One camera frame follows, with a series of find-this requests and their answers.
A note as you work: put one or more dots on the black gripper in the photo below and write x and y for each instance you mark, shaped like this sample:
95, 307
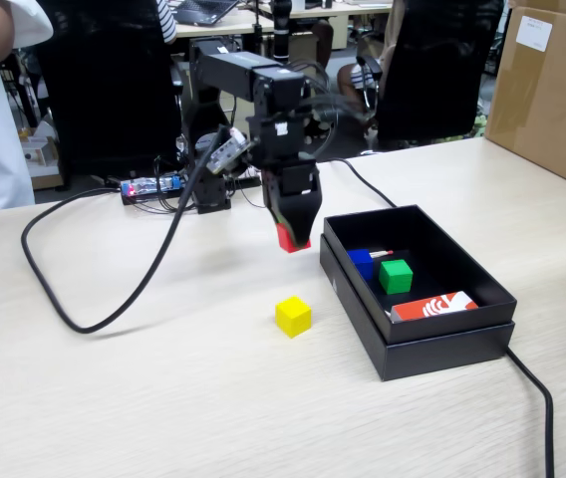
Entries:
283, 144

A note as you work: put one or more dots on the red wooden cube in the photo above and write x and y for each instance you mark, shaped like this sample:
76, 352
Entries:
288, 244

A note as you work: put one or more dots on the blue wooden cube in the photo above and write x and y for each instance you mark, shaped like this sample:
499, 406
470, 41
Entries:
360, 261

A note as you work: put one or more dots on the yellow wooden cube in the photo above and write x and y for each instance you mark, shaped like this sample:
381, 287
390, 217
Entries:
293, 316

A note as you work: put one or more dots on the green wooden cube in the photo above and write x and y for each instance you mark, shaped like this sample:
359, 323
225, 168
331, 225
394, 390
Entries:
395, 276

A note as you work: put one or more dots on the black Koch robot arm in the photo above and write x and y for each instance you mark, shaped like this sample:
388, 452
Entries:
233, 70

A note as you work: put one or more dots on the black open box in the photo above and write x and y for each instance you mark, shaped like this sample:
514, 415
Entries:
437, 356

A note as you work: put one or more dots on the small white wooden box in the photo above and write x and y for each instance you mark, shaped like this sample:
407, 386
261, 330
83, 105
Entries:
39, 154

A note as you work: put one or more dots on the wooden matchstick with red head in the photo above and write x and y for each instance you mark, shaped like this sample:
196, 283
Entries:
381, 254

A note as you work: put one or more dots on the beige drawer cabinet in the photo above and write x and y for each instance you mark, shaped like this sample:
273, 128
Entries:
229, 112

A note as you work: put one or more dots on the seated person in shorts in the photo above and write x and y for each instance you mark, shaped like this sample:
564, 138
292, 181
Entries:
348, 92

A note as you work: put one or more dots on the controller board with red light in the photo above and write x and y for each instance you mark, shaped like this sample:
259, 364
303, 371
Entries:
148, 186

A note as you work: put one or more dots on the orange and white matchbox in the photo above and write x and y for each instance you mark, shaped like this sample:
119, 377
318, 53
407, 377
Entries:
427, 309

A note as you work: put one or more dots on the black vertical pole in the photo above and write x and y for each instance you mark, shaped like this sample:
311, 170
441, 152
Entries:
281, 30

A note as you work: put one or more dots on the beige office desk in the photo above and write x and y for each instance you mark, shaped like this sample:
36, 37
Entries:
228, 27

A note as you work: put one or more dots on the black office chair with armrest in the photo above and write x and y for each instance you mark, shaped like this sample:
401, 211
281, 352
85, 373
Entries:
437, 74

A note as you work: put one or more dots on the wide black office chair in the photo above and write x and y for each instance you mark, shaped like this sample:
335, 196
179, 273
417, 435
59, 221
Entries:
108, 89

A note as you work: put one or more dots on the open black laptop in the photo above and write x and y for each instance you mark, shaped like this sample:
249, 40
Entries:
203, 10

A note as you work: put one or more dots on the person in striped shirt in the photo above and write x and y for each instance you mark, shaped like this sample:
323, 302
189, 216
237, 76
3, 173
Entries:
166, 25

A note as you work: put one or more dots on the brown cardboard carton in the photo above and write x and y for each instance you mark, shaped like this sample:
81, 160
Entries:
552, 99

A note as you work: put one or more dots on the small camera circuit board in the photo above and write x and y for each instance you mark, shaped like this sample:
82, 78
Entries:
228, 149

